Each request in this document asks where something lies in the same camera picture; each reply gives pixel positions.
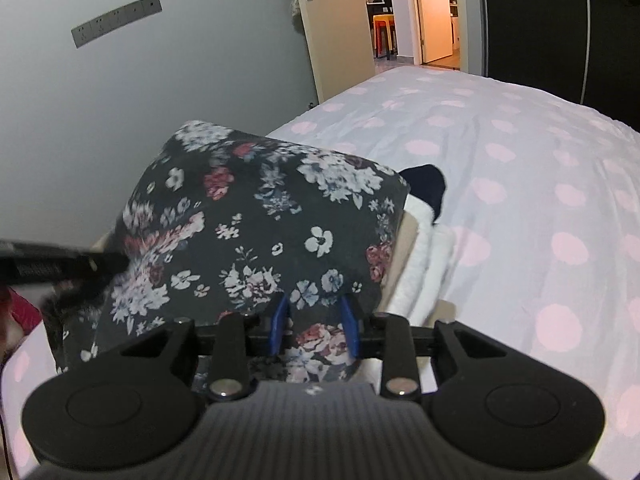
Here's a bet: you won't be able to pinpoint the folded white towel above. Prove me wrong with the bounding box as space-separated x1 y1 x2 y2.
387 199 457 322

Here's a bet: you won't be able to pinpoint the folded khaki cloth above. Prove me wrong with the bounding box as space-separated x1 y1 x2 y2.
380 211 427 302

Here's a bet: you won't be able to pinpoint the cream bedroom door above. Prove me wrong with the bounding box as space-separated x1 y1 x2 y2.
289 0 377 104

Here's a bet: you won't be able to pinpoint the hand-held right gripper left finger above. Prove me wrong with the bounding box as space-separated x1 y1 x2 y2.
120 294 294 404

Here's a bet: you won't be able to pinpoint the pink pillow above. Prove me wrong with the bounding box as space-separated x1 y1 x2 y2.
0 287 45 333

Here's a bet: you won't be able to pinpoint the pink polka dot bed sheet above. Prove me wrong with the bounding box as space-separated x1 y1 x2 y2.
0 66 640 478

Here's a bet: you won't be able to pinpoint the dark wardrobe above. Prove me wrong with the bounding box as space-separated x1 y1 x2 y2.
481 0 640 132

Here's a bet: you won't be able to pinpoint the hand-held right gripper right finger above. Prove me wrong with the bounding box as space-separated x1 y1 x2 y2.
340 294 519 404

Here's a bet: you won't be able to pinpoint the grey wall socket strip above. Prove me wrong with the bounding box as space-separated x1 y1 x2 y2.
71 0 163 49

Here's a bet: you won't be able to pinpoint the dark floral pants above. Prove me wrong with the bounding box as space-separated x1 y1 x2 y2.
52 120 412 386

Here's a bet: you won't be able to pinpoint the yellow stool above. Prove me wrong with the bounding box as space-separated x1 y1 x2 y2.
372 14 397 59

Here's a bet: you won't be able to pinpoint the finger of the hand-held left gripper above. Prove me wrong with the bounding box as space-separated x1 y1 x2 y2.
85 251 130 281

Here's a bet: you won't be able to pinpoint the dark navy cloth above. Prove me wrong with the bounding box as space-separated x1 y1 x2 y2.
400 163 447 224

